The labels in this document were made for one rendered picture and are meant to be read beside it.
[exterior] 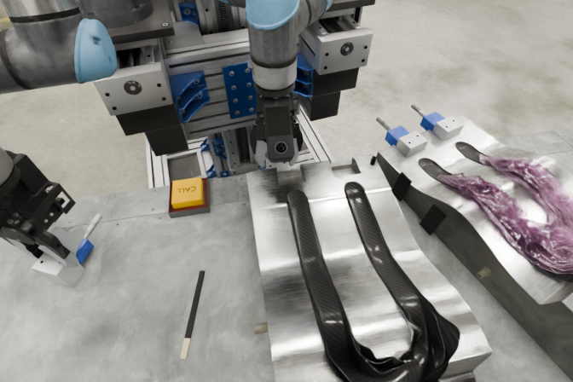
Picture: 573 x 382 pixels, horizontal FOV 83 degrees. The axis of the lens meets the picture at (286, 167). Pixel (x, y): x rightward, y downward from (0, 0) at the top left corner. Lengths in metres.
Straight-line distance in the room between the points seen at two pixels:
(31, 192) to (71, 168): 1.58
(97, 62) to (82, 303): 0.41
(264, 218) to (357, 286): 0.19
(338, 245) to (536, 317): 0.31
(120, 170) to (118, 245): 1.32
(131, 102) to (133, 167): 1.23
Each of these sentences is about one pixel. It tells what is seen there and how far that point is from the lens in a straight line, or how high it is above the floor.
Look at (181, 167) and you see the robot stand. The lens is 1.61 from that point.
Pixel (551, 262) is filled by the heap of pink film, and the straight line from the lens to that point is 0.67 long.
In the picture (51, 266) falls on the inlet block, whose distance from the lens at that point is 0.68.
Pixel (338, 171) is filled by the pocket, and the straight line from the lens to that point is 0.67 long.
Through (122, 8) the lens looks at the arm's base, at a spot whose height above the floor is 1.07.
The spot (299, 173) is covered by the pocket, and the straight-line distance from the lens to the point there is 0.65.
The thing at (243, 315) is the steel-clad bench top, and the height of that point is 0.80.
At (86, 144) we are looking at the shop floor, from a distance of 2.27.
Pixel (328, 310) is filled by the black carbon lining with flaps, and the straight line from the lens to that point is 0.48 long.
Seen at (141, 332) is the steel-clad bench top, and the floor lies 0.80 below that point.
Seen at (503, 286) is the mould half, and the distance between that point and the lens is 0.67.
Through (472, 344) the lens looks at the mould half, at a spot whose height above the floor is 0.93.
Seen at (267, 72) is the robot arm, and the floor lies 1.08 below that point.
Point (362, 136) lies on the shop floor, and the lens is 2.04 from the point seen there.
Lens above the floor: 1.37
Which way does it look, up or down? 49 degrees down
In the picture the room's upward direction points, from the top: straight up
